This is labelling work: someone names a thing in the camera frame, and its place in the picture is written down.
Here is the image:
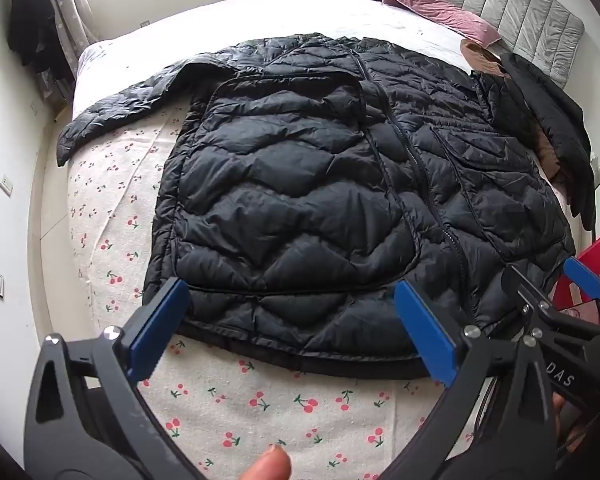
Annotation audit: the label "pink velvet cushion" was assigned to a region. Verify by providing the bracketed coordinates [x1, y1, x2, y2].
[375, 0, 503, 50]

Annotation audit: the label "dark hanging clothes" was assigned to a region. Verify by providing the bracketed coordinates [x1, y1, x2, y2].
[7, 0, 76, 86]

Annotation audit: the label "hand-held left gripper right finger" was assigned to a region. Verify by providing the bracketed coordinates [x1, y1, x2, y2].
[380, 280, 561, 480]

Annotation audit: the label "cherry print blanket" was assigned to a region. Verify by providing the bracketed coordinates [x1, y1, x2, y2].
[65, 95, 486, 480]

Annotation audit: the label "grey padded headboard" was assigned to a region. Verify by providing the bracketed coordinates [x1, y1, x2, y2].
[410, 0, 587, 90]

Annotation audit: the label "black quilted down jacket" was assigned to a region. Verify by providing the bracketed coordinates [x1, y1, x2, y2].
[55, 34, 578, 381]

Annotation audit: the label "brown garment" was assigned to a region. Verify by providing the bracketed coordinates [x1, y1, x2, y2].
[460, 37, 568, 186]

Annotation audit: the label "black coat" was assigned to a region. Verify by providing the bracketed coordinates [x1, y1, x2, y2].
[500, 52, 597, 231]

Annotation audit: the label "person's left hand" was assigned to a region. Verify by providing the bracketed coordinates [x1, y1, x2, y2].
[240, 445, 292, 480]

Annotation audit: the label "grey star print curtain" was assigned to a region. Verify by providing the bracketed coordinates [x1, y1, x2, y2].
[35, 0, 98, 86]

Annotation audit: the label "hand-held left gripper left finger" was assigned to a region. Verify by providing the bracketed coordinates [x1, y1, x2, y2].
[24, 276, 206, 480]

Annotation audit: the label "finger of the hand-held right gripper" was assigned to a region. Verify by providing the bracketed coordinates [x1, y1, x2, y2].
[562, 256, 600, 321]
[500, 264, 600, 343]

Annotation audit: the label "person's right hand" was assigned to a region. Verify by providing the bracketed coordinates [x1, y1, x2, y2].
[551, 393, 571, 438]

